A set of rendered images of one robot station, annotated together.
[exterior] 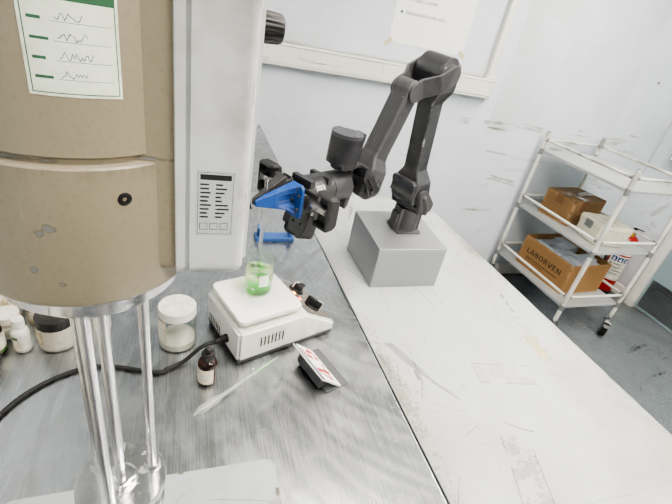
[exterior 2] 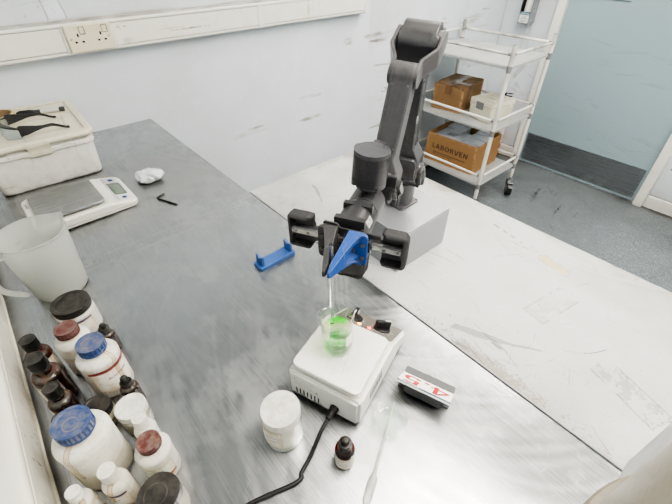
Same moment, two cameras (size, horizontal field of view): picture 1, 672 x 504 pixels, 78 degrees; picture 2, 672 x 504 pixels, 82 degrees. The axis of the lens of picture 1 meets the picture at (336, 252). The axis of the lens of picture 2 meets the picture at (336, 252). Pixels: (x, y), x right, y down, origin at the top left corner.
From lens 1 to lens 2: 0.34 m
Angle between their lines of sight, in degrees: 18
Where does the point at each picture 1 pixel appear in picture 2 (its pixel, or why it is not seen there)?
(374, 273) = not seen: hidden behind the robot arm
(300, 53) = (164, 22)
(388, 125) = (398, 121)
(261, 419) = (420, 471)
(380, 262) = not seen: hidden behind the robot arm
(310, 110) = (198, 83)
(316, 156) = (221, 129)
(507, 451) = (603, 380)
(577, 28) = not seen: outside the picture
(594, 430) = (638, 323)
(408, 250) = (422, 225)
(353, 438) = (499, 441)
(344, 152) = (379, 174)
